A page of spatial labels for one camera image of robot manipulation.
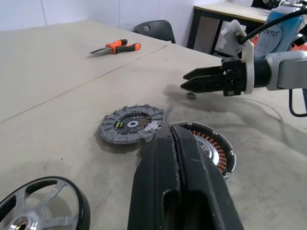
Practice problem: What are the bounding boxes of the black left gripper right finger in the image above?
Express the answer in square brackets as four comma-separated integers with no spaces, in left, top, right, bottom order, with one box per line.
[171,125,245,230]

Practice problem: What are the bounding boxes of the orange black pliers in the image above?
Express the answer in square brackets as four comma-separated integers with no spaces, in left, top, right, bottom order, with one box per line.
[85,39,142,58]

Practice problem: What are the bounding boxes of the black plastic chair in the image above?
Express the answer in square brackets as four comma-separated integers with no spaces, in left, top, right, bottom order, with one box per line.
[133,20,177,44]

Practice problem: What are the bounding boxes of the motor housing with copper windings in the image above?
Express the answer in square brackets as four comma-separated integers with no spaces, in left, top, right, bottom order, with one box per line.
[166,121,237,181]

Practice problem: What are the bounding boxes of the black framed desk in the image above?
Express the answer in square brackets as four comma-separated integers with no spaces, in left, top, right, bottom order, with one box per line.
[186,1,274,57]

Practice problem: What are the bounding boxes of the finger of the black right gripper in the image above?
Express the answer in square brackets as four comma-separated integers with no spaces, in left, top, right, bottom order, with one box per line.
[179,75,225,93]
[183,66,225,81]

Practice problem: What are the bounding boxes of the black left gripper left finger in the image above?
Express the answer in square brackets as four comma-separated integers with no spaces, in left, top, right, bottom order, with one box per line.
[126,126,181,230]

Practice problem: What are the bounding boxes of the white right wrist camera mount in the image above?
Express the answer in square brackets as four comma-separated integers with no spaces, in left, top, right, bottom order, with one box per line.
[220,20,255,94]

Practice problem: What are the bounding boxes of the silver spoked rotor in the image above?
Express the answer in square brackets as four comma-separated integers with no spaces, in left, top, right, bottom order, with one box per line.
[0,176,91,230]

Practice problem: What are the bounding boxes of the grey round motor lid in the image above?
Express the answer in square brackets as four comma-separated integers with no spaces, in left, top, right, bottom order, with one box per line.
[98,104,165,145]

